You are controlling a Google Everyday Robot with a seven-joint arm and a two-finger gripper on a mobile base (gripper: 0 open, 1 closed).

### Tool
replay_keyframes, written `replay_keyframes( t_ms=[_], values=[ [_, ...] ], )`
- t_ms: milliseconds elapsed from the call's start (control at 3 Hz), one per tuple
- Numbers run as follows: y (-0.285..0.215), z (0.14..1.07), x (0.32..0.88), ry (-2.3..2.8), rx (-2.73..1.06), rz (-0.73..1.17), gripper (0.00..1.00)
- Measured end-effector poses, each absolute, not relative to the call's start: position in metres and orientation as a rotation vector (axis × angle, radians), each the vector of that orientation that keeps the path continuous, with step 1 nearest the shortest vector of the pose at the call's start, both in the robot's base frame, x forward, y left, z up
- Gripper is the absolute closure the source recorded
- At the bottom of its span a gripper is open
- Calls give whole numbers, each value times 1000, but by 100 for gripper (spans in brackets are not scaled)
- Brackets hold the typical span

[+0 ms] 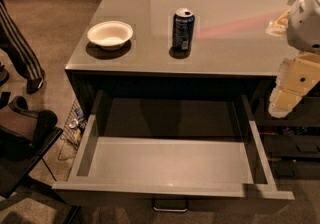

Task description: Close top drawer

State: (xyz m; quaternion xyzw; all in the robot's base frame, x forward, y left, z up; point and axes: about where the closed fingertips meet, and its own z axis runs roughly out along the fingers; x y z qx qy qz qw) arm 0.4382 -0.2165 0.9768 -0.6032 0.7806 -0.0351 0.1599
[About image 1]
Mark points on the grey cabinet desk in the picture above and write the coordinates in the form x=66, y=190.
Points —
x=229, y=38

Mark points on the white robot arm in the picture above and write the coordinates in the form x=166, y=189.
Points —
x=301, y=25

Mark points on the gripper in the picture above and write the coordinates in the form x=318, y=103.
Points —
x=306, y=26

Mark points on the person leg striped pants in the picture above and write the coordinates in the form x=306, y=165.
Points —
x=23, y=58

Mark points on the black chair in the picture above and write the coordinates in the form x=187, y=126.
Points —
x=25, y=137

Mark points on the silver drawer handle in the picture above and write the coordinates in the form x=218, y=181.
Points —
x=170, y=205

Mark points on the white bowl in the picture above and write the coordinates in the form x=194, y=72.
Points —
x=110, y=34

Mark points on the dark lower right drawers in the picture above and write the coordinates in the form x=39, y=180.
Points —
x=292, y=143

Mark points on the wire basket with items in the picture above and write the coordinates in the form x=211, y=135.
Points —
x=72, y=132

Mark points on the dark blue soda can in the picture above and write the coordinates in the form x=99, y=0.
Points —
x=183, y=27

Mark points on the grey top drawer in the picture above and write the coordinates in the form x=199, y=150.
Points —
x=206, y=152

